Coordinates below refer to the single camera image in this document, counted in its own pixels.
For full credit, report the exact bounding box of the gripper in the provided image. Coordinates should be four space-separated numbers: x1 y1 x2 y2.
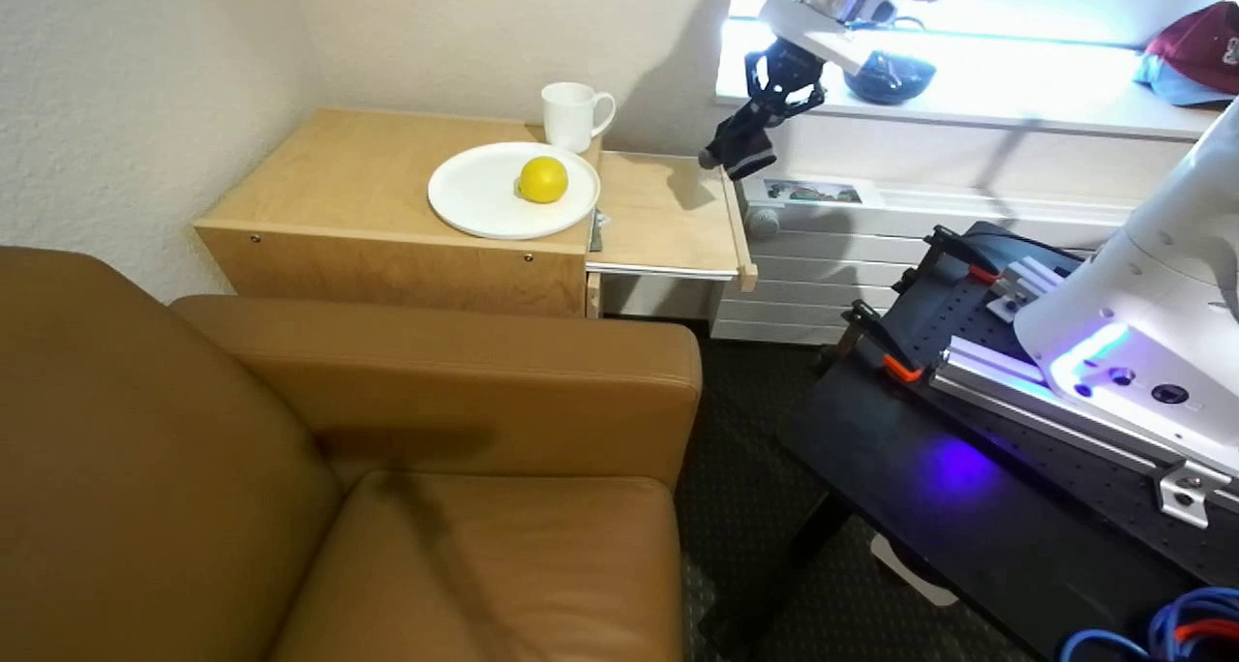
743 41 827 127

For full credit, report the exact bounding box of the dark grey sock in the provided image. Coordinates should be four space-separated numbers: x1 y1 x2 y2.
698 106 778 181

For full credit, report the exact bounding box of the wooden drawer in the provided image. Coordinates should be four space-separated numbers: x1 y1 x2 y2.
585 151 759 295

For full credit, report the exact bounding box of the printed card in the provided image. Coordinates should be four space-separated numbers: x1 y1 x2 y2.
763 179 864 205

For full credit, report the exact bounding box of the black bowl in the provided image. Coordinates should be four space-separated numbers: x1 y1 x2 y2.
843 50 938 105

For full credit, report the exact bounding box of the white radiator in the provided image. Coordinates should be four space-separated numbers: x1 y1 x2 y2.
710 176 1135 346

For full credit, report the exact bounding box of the white mug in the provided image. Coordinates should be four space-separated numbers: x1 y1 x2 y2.
540 82 618 154

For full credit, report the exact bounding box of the black clamp with orange tip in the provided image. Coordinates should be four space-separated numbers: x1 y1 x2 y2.
908 225 1000 287
838 299 926 385

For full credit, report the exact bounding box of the yellow lemon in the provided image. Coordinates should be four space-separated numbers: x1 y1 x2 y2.
516 156 570 205

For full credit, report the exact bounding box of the white plate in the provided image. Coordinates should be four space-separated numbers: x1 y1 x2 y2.
428 141 602 241

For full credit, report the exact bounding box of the maroon and blue cap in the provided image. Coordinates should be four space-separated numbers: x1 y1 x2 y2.
1133 2 1239 108

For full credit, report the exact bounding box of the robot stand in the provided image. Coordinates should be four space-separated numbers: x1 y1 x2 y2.
697 221 1239 662

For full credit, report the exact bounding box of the wooden nightstand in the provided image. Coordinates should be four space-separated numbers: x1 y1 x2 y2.
194 108 759 320

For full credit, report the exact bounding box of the brown leather armchair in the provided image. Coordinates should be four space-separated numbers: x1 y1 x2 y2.
0 245 704 662

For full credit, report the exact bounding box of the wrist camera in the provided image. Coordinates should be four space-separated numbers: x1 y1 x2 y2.
758 0 877 75

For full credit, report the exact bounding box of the coil of blue cable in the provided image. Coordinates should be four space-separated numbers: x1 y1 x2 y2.
1058 587 1239 662

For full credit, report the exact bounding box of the orange cable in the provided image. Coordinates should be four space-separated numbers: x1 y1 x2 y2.
1169 617 1239 646

